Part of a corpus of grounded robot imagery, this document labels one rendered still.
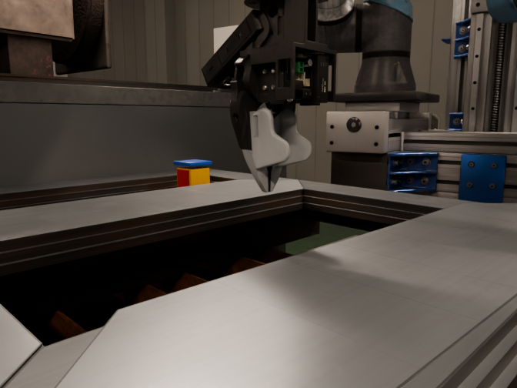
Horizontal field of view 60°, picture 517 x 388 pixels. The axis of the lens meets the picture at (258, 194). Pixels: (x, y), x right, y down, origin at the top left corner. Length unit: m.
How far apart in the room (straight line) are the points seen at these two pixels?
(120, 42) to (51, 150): 5.01
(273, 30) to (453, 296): 0.30
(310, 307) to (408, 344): 0.07
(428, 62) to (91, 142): 3.22
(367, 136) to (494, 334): 0.73
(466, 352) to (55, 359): 0.23
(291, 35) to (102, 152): 0.71
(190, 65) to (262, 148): 4.70
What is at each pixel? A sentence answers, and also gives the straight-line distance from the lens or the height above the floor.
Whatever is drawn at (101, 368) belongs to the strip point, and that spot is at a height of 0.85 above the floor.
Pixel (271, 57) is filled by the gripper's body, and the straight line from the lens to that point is 0.45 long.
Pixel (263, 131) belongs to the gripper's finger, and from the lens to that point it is 0.48.
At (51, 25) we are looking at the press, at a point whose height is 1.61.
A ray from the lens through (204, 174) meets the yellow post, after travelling 0.97.
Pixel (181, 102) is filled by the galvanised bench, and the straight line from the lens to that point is 1.20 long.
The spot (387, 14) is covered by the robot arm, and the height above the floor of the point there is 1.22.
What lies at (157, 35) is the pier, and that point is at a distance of 5.31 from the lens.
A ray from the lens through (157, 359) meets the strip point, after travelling 0.27.
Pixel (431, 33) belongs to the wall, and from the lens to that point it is 3.98.
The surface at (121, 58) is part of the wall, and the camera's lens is 5.99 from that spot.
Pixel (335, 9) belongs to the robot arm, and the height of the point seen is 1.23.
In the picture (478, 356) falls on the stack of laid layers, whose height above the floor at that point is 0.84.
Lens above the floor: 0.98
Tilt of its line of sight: 10 degrees down
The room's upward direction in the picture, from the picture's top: straight up
